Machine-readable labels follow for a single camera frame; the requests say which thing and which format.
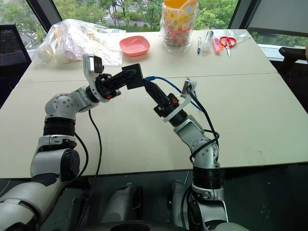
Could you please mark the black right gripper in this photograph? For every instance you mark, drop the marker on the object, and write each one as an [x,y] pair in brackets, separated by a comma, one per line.
[167,104]

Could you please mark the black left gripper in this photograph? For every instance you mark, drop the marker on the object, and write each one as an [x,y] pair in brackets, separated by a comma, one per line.
[106,89]

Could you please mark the small black box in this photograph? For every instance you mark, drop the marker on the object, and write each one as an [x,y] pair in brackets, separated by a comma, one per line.
[134,80]

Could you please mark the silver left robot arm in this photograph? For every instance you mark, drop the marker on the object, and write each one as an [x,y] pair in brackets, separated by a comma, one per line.
[55,108]

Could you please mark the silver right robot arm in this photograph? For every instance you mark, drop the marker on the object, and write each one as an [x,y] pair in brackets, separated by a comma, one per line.
[204,149]

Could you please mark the pink plastic dish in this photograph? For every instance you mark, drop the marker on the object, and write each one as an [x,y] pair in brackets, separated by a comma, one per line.
[135,45]

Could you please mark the clear plastic bag with contents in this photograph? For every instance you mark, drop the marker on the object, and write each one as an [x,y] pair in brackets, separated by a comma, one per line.
[77,41]

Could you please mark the blue and white pen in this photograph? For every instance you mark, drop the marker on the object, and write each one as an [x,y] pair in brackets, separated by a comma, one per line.
[199,45]

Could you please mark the bag of colourful candies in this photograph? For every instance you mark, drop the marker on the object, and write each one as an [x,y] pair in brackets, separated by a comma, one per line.
[176,26]

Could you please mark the clear plastic tube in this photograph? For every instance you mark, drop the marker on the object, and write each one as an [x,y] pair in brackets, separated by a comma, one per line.
[207,41]

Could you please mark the pink and orange highlighter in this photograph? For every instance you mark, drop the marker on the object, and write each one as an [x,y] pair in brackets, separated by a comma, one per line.
[216,45]

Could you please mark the dark rounded robot leg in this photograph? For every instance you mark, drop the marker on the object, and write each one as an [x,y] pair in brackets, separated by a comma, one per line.
[176,202]
[122,204]

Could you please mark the black mesh office chair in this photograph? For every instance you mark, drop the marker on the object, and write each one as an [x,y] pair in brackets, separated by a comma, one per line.
[12,50]

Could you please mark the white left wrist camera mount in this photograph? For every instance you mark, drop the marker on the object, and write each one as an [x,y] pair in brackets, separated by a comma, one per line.
[92,64]

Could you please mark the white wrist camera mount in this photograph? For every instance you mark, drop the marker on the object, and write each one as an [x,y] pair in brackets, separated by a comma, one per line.
[92,64]
[188,87]

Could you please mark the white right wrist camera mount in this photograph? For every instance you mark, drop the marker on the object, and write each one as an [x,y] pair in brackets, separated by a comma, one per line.
[188,87]

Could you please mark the dark window frame post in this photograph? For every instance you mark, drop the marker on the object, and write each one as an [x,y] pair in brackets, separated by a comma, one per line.
[239,13]
[45,13]

